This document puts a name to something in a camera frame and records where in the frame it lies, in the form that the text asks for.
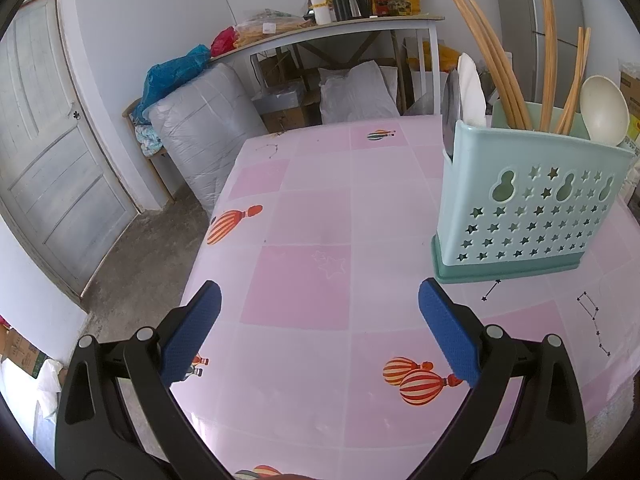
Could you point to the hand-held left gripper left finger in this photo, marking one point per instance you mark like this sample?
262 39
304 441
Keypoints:
192 330

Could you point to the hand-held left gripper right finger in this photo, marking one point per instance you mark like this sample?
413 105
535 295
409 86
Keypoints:
450 330

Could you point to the mint green utensil holder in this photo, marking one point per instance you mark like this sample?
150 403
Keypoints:
500 185

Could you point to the metal spoon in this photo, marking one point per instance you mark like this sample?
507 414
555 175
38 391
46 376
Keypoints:
450 110

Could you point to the white rice paddle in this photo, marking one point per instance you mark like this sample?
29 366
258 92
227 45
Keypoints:
472 95

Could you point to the white plastic bag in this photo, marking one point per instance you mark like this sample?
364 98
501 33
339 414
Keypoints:
50 385

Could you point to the small printed cardboard box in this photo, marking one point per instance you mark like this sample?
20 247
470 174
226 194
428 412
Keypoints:
20 355

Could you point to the pink balloon print tablecloth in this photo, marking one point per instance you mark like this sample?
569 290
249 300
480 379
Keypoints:
310 185

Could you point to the blue floral cloth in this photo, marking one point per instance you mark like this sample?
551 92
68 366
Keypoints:
149 140

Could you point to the grey plastic-wrapped bundle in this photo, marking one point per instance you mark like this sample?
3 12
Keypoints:
205 125

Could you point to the grey panelled door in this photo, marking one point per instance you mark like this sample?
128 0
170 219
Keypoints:
50 160

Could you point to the cardboard box with grey top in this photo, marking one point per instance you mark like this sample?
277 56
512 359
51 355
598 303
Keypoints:
290 120

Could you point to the blue plastic bag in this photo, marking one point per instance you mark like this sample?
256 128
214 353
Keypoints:
170 77

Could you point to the white sack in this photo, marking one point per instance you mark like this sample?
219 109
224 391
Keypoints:
355 92

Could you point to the cream round ladle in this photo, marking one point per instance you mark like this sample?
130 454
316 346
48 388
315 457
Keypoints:
605 107

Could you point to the white and green rice bag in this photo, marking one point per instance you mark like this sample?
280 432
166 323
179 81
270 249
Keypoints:
635 127

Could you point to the orange bag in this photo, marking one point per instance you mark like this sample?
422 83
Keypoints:
445 55

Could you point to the red plastic bag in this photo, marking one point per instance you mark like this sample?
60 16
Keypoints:
223 42

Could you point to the large brown cardboard box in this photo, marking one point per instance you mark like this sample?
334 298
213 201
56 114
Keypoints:
631 85

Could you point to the clear bag of yellow food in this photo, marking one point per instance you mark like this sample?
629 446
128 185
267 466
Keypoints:
270 27

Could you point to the white-legged wooden side table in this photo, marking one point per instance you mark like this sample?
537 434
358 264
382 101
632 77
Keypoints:
350 25

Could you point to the yellow snack packets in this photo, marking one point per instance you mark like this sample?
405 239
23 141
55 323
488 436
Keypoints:
407 2

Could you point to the black kettle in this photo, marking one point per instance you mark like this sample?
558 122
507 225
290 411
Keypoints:
360 2

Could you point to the black thermos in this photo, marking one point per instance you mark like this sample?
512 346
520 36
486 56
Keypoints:
338 2

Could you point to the white bottle with yellow label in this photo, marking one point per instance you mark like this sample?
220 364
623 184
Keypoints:
321 7

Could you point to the silver refrigerator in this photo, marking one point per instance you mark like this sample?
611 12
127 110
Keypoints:
567 0

